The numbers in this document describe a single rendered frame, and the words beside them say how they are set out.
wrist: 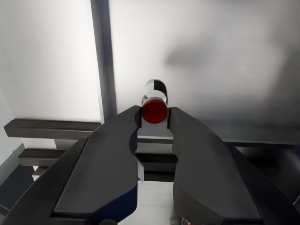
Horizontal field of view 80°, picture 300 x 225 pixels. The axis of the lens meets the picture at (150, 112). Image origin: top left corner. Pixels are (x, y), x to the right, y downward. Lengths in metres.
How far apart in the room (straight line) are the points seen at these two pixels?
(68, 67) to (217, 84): 0.18
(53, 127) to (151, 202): 0.23
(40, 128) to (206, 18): 0.25
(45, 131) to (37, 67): 0.08
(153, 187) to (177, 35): 0.26
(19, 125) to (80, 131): 0.09
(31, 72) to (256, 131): 0.30
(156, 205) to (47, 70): 0.30
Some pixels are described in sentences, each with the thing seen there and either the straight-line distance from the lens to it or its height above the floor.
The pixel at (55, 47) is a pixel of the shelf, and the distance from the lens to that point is 0.25.
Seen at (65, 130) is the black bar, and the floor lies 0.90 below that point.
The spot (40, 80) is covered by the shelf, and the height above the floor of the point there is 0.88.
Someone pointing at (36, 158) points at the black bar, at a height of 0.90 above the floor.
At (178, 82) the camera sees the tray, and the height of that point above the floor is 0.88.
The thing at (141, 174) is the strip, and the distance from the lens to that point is 0.24.
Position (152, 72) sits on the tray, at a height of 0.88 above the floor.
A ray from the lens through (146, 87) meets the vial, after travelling 0.16.
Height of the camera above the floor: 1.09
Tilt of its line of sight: 59 degrees down
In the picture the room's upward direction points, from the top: 177 degrees counter-clockwise
